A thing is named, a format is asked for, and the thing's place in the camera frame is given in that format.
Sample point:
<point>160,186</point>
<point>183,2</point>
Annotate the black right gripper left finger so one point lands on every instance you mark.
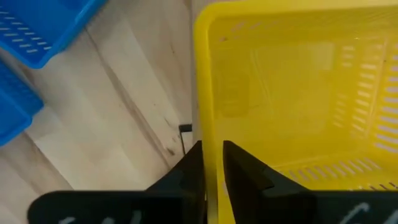
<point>174,199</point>

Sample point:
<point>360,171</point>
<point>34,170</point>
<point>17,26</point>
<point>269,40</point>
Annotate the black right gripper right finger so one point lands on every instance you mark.
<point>255,199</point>

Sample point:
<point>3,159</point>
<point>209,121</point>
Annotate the yellow plastic basket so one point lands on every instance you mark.
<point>295,93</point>

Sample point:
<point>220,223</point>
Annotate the blue plastic basket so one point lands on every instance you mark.
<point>15,105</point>
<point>37,18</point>

